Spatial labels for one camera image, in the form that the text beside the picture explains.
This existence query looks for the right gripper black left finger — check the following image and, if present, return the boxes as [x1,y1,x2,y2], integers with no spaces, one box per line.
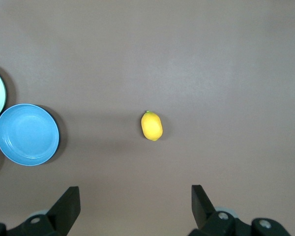
[0,186,81,236]

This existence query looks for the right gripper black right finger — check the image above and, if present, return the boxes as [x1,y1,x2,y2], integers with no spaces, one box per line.
[188,184,292,236]

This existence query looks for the yellow lemon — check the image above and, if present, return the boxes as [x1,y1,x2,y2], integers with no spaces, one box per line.
[140,110,164,142]

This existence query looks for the blue plate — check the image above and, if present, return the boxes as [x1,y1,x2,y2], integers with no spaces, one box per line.
[0,103,60,167]

